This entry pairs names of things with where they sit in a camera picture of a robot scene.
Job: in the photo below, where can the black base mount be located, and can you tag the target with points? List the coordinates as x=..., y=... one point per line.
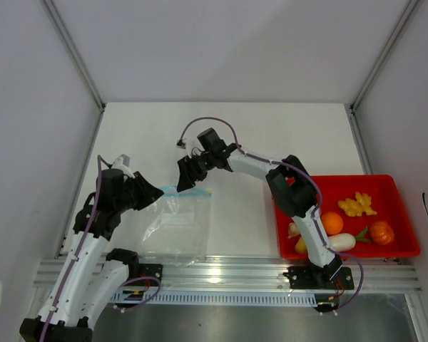
x=305, y=278
x=146, y=270

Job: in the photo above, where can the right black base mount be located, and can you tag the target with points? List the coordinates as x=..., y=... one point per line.
x=305, y=278

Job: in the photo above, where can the yellow toy ginger root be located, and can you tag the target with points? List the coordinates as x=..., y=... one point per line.
x=358, y=206

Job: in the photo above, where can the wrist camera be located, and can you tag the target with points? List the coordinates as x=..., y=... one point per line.
x=186, y=145
x=122, y=163

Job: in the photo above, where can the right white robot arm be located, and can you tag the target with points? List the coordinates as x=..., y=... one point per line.
x=294, y=192

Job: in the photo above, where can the white slotted cable duct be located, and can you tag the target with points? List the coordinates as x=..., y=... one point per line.
x=234, y=298

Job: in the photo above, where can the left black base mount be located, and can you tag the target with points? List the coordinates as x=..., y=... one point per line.
x=146, y=270

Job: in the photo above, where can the clear zip top bag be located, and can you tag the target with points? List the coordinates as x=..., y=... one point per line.
x=176, y=227

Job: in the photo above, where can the orange toy pumpkin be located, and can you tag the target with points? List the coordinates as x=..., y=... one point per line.
x=381, y=233

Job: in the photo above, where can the toy orange fruit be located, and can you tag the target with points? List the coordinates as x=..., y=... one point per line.
x=332, y=222

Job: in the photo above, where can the yellow toy pepper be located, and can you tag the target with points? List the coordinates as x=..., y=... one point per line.
x=300, y=247

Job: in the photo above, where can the red plastic tray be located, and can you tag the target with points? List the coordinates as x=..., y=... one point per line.
x=387, y=204

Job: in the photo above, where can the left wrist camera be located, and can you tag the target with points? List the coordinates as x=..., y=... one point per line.
x=122, y=163

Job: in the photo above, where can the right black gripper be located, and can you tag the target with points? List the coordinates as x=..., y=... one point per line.
x=188, y=174

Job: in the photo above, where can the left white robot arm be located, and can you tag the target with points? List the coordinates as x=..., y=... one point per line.
x=77, y=298

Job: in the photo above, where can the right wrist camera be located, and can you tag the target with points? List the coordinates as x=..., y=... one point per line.
x=186, y=145

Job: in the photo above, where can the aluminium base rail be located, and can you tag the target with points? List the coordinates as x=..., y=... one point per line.
x=265, y=274

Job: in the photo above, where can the toy garlic bulb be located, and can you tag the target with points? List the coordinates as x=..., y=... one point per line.
x=293, y=230

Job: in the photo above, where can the white toy eggplant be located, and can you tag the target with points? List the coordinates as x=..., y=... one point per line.
x=342, y=242

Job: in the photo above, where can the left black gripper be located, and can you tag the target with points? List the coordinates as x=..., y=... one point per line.
x=149, y=194

